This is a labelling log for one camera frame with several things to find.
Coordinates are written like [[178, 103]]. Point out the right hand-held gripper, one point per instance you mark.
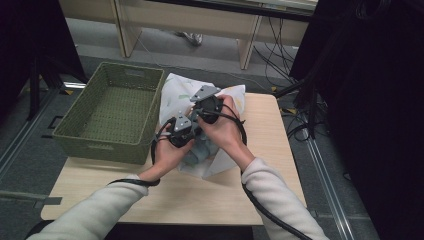
[[210, 108]]

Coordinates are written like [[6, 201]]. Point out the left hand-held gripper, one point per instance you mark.
[[181, 133]]

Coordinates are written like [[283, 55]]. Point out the blue denim pants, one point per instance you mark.
[[201, 151]]

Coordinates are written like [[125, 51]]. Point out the white leaf print cloth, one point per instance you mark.
[[176, 96]]

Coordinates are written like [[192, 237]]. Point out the green woven basket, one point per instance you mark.
[[116, 113]]

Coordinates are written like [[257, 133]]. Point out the person's left hand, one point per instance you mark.
[[170, 158]]

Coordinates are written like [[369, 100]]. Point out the person's right hand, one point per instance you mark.
[[226, 133]]

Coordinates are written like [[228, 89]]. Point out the light wooden desk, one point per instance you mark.
[[186, 18]]

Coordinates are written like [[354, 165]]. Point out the black metal stand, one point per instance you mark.
[[34, 90], [311, 100]]

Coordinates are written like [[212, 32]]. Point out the dark curtain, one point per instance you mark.
[[376, 116], [23, 40]]

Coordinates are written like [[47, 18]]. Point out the metal floor rail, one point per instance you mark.
[[20, 141], [328, 186]]

